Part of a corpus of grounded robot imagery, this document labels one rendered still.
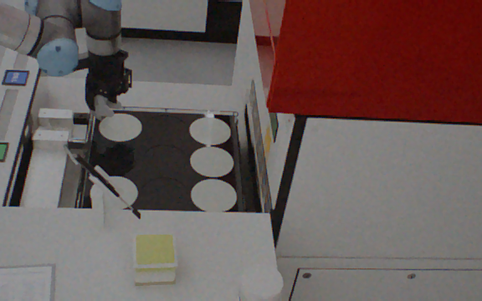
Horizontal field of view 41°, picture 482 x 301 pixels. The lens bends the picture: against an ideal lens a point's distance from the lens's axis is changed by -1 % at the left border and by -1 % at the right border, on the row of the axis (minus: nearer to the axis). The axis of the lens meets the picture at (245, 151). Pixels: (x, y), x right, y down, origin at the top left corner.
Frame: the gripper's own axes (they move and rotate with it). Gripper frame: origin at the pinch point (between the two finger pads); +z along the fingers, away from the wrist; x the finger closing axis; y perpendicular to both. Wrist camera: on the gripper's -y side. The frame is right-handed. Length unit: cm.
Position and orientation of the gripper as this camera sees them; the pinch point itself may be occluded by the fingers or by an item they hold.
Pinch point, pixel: (98, 114)
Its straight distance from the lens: 158.6
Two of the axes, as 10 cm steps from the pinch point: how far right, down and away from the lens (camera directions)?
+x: 3.8, -5.9, 7.1
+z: -1.2, 7.3, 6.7
